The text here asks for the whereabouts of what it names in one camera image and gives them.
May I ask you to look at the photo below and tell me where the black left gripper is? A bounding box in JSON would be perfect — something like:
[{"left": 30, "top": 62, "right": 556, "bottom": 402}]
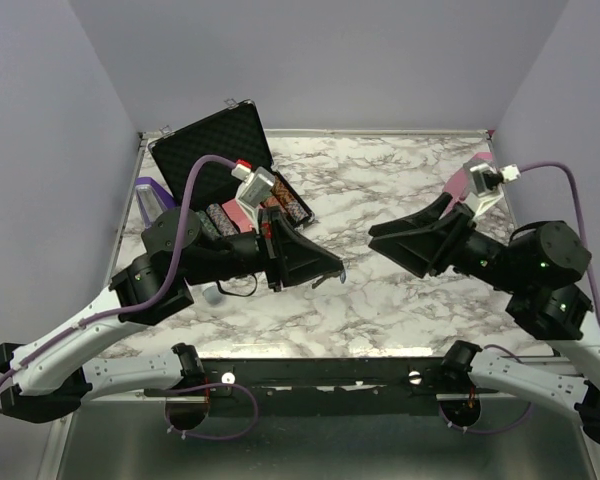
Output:
[{"left": 183, "top": 207, "right": 345, "bottom": 293}]

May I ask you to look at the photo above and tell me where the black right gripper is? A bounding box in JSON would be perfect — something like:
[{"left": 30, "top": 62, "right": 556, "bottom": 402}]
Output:
[{"left": 366, "top": 190, "right": 526, "bottom": 293}]

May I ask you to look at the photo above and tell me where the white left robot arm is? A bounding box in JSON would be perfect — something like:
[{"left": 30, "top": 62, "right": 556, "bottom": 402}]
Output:
[{"left": 0, "top": 207, "right": 345, "bottom": 423}]

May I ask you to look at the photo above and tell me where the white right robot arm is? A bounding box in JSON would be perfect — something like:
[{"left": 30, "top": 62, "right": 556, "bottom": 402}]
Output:
[{"left": 369, "top": 193, "right": 600, "bottom": 445}]

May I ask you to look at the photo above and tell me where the pink metronome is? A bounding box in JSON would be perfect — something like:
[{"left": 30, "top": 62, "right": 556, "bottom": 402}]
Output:
[{"left": 443, "top": 152, "right": 493, "bottom": 209}]

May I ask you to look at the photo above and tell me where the grey poker chip stack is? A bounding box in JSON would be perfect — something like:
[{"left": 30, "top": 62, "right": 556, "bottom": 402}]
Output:
[{"left": 285, "top": 200, "right": 309, "bottom": 223}]

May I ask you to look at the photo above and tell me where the orange poker chip stack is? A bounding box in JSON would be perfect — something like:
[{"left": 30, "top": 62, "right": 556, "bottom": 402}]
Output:
[{"left": 272, "top": 175, "right": 296, "bottom": 206}]

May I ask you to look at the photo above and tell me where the small grey cap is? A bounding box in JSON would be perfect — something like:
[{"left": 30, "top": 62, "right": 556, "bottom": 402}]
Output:
[{"left": 202, "top": 284, "right": 224, "bottom": 306}]

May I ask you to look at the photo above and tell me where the pink playing card deck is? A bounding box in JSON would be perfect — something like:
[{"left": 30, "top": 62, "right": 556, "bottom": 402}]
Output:
[{"left": 221, "top": 199, "right": 259, "bottom": 233}]

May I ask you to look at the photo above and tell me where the poker chip row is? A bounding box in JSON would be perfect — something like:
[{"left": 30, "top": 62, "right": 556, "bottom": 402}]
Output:
[
  {"left": 195, "top": 211, "right": 221, "bottom": 240},
  {"left": 206, "top": 203, "right": 239, "bottom": 236}
]

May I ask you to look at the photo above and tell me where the poker chip row left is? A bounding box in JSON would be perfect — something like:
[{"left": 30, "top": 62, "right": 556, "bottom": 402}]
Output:
[{"left": 195, "top": 211, "right": 221, "bottom": 240}]

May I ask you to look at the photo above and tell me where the black poker chip case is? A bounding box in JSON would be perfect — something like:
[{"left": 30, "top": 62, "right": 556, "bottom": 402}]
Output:
[{"left": 148, "top": 97, "right": 316, "bottom": 236}]

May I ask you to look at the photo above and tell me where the purple metronome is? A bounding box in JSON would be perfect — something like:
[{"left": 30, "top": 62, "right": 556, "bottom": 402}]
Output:
[{"left": 134, "top": 177, "right": 176, "bottom": 229}]

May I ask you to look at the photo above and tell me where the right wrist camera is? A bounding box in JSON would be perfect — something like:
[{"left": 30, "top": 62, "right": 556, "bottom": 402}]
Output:
[{"left": 462, "top": 159, "right": 521, "bottom": 219}]

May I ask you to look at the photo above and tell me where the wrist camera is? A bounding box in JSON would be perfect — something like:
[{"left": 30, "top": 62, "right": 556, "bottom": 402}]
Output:
[
  {"left": 462, "top": 159, "right": 521, "bottom": 219},
  {"left": 231, "top": 160, "right": 275, "bottom": 232}
]

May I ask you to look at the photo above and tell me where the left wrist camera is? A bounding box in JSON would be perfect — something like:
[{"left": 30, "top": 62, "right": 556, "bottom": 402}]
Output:
[{"left": 231, "top": 160, "right": 275, "bottom": 232}]

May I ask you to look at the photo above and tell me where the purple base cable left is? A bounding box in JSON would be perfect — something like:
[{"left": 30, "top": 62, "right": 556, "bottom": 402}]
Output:
[{"left": 163, "top": 372, "right": 261, "bottom": 442}]

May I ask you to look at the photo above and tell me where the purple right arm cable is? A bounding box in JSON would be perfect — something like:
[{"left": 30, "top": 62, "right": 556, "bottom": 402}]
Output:
[{"left": 517, "top": 161, "right": 600, "bottom": 351}]

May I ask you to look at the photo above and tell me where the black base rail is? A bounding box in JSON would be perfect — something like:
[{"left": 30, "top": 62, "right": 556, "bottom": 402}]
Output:
[{"left": 164, "top": 342, "right": 501, "bottom": 419}]

